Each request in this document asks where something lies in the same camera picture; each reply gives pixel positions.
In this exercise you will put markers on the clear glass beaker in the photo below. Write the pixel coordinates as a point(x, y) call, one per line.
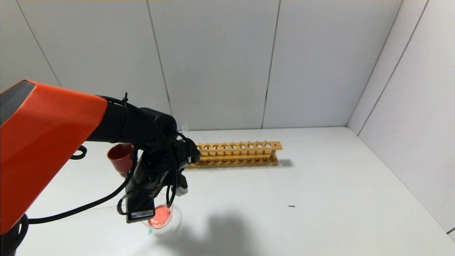
point(163, 218)

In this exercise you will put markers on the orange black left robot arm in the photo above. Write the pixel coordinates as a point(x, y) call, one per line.
point(46, 142)

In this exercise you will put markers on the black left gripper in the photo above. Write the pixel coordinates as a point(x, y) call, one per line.
point(140, 212)

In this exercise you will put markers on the red plastic cup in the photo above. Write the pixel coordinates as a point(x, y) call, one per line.
point(119, 158)

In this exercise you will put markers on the test tube with yellow pigment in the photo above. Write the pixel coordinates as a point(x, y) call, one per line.
point(185, 126)

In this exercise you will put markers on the wooden test tube rack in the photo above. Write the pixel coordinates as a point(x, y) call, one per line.
point(241, 160)

